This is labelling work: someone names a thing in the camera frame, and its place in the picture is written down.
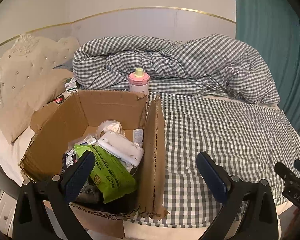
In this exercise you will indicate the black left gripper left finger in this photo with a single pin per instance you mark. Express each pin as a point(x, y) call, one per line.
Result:
point(31, 220)

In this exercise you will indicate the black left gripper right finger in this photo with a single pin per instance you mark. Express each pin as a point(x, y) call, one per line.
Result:
point(259, 220)

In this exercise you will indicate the green wet wipes pack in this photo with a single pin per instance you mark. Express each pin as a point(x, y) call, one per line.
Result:
point(108, 174)

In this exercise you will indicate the white rectangular case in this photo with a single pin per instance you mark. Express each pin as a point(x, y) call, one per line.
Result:
point(122, 148)

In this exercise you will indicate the black white printed packet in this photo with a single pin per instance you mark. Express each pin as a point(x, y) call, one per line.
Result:
point(69, 158)

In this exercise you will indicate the brown cardboard box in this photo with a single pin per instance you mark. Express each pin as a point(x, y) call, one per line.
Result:
point(81, 114)

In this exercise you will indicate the grey gingham bed sheet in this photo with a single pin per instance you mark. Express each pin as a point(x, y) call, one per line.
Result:
point(246, 140)

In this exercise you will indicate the beige tufted headboard cushion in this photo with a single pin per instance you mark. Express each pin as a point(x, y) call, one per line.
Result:
point(28, 79)

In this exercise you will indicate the pink kids water bottle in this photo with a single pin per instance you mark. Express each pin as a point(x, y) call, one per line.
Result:
point(139, 81)

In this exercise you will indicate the grey gingham duvet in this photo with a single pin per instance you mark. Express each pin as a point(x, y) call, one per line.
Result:
point(212, 65)

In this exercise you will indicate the white curved bed headboard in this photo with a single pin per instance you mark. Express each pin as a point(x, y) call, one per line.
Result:
point(172, 23)

